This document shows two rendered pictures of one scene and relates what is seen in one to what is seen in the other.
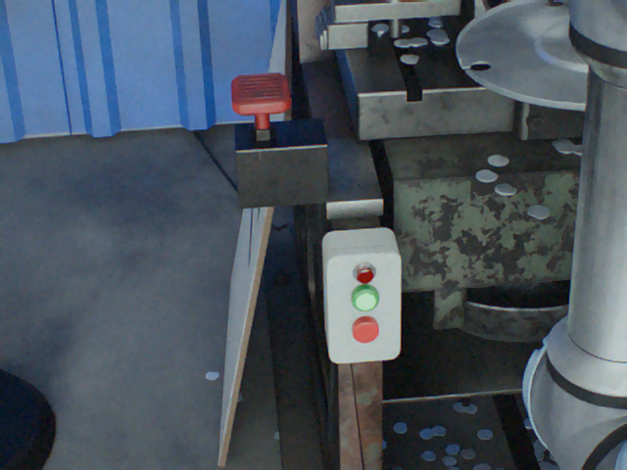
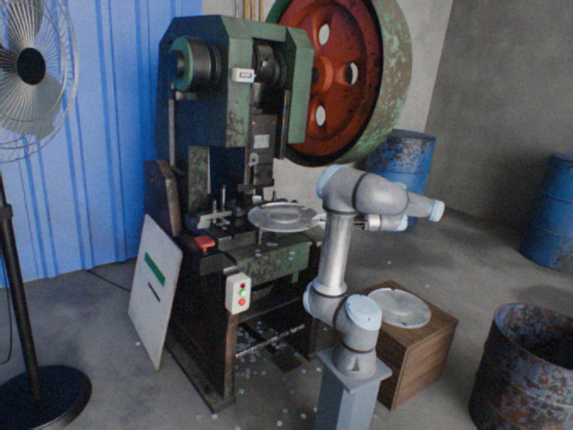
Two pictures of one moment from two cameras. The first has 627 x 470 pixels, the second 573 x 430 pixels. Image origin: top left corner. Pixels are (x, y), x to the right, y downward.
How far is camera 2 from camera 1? 0.58 m
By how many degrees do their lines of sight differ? 35
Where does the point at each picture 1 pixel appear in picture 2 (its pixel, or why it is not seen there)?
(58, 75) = (32, 258)
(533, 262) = (267, 276)
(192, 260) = (110, 310)
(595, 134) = (332, 232)
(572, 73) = (284, 223)
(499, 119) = (251, 240)
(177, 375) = (125, 346)
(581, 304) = (327, 274)
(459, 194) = (251, 261)
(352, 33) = (205, 223)
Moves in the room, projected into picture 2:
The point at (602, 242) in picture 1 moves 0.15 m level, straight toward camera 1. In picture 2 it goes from (333, 258) to (358, 282)
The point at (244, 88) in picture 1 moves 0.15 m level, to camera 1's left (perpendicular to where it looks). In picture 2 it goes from (200, 241) to (157, 248)
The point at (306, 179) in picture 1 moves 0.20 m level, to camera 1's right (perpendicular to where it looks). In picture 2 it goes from (217, 264) to (264, 252)
